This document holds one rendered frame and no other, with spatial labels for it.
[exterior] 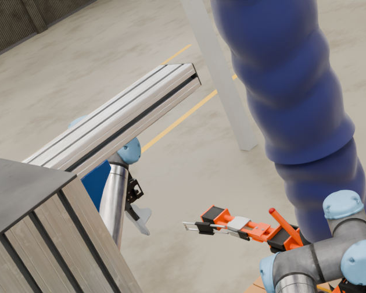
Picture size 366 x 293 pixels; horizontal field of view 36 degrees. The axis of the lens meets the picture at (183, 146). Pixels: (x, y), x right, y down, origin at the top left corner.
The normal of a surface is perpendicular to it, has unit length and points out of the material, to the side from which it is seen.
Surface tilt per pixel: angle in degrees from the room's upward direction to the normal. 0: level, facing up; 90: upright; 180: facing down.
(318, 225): 83
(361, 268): 90
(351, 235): 0
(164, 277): 0
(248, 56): 101
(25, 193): 0
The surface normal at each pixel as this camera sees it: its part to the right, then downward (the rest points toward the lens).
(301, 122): -0.19, 0.33
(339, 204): -0.37, -0.84
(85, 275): 0.66, 0.07
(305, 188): -0.56, 0.23
